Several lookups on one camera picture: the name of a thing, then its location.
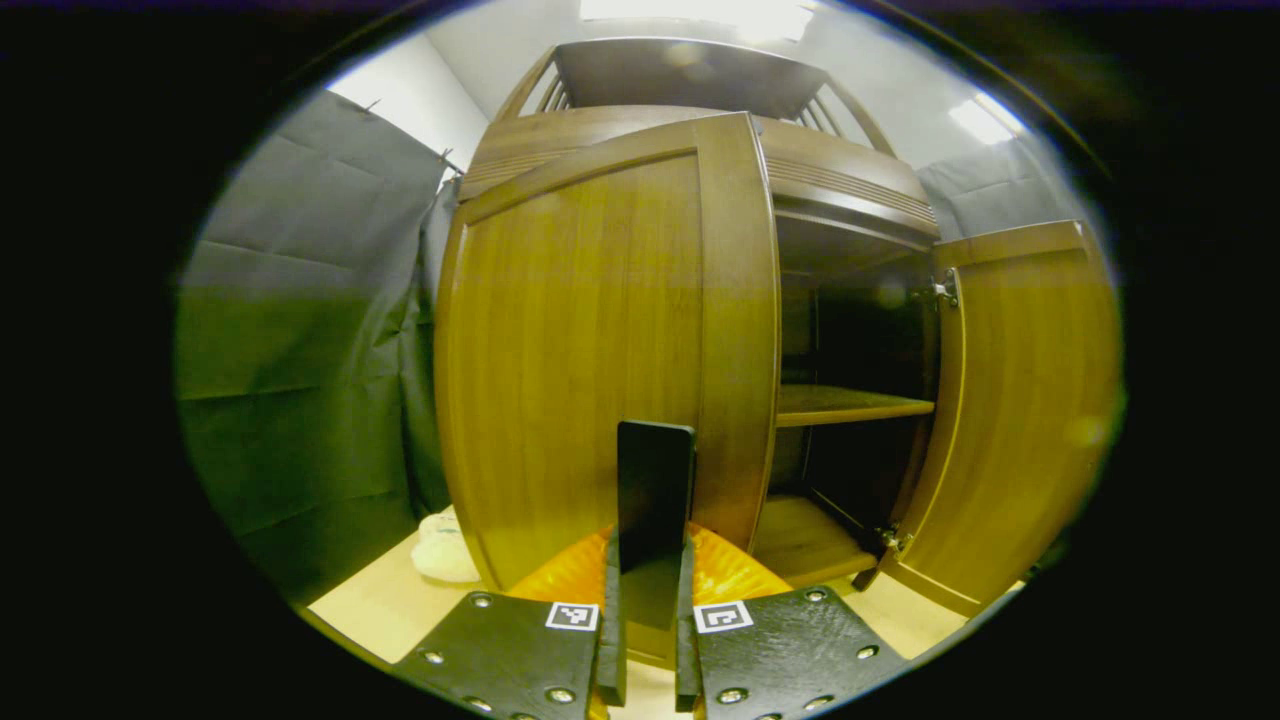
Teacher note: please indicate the wooden cabinet drawer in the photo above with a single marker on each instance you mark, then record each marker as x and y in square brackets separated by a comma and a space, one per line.
[850, 185]

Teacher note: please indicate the large ceiling light panel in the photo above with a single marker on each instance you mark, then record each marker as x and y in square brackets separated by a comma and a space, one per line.
[720, 12]

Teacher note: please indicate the wooden inner cabinet shelf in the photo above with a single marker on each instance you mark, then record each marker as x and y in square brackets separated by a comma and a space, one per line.
[840, 403]

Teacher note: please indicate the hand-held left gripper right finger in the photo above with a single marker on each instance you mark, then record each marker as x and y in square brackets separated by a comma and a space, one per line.
[687, 650]

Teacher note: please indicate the cream plush toy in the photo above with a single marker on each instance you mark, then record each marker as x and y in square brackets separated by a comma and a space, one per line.
[445, 548]

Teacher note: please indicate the wooden shoe cabinet door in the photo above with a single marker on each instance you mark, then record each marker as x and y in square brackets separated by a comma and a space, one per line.
[1030, 420]
[570, 350]

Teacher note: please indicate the black backdrop cloth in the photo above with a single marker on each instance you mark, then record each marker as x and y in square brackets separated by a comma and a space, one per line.
[300, 300]

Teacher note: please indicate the small ceiling light panel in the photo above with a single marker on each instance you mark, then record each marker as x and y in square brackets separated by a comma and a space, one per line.
[985, 120]

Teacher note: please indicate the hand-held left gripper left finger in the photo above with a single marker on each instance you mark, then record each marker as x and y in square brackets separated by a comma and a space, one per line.
[611, 640]

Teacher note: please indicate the wooden double-door shoe cabinet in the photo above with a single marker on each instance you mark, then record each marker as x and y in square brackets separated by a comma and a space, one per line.
[850, 190]

